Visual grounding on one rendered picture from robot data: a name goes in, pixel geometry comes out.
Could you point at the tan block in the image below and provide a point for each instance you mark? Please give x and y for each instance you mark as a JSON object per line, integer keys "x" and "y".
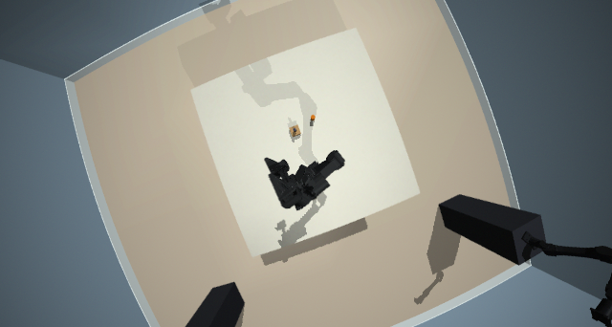
{"x": 295, "y": 133}

